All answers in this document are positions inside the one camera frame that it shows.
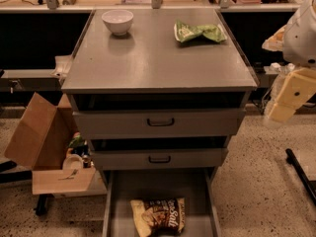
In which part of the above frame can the white round container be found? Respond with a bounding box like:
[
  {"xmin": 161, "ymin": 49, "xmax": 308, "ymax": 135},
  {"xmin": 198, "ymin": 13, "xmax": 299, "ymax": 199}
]
[{"xmin": 62, "ymin": 154, "xmax": 83, "ymax": 169}]

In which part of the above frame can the top grey drawer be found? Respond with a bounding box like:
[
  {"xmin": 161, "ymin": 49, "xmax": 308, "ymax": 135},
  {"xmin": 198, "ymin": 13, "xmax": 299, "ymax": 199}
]
[{"xmin": 68, "ymin": 92, "xmax": 248, "ymax": 139}]

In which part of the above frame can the brown chip bag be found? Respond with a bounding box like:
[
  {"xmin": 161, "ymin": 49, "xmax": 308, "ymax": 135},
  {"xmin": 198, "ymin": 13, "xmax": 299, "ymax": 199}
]
[{"xmin": 130, "ymin": 197, "xmax": 186, "ymax": 237}]

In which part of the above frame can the green chip bag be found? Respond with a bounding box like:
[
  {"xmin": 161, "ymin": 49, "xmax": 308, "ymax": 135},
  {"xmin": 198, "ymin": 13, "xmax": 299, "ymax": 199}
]
[{"xmin": 174, "ymin": 20, "xmax": 227, "ymax": 43}]

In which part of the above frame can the black bar on floor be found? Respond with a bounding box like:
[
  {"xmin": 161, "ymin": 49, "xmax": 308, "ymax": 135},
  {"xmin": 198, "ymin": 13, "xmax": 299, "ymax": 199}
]
[{"xmin": 285, "ymin": 148, "xmax": 316, "ymax": 205}]

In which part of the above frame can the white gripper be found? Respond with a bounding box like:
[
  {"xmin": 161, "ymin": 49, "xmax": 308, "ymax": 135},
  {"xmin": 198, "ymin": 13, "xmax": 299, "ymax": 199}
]
[{"xmin": 264, "ymin": 67, "xmax": 316, "ymax": 126}]

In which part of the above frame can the green item in box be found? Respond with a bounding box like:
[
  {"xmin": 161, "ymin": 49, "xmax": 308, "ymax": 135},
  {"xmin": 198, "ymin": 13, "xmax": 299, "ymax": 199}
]
[{"xmin": 68, "ymin": 132, "xmax": 85, "ymax": 148}]

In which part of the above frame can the small dark can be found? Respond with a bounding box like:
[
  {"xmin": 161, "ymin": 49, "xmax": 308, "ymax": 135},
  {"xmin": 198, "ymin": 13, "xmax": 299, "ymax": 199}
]
[{"xmin": 82, "ymin": 155, "xmax": 91, "ymax": 168}]

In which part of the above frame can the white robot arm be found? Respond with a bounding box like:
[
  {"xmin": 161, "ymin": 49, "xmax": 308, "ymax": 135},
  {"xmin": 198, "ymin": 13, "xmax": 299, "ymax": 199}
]
[{"xmin": 262, "ymin": 0, "xmax": 316, "ymax": 128}]

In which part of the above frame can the bottom grey drawer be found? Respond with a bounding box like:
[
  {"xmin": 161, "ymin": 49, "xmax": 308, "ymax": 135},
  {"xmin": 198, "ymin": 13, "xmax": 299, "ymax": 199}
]
[{"xmin": 102, "ymin": 169, "xmax": 221, "ymax": 237}]

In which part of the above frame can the grey drawer cabinet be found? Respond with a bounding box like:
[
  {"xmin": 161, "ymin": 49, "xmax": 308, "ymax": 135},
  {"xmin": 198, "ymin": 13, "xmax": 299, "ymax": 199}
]
[{"xmin": 60, "ymin": 7, "xmax": 259, "ymax": 180}]

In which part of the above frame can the white ceramic bowl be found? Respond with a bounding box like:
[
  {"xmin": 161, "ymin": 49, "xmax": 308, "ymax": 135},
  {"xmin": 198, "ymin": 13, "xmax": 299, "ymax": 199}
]
[{"xmin": 102, "ymin": 10, "xmax": 133, "ymax": 36}]

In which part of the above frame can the open cardboard box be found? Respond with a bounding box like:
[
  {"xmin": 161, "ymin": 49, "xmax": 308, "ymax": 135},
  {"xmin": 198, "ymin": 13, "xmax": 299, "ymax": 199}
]
[{"xmin": 5, "ymin": 93, "xmax": 106, "ymax": 198}]

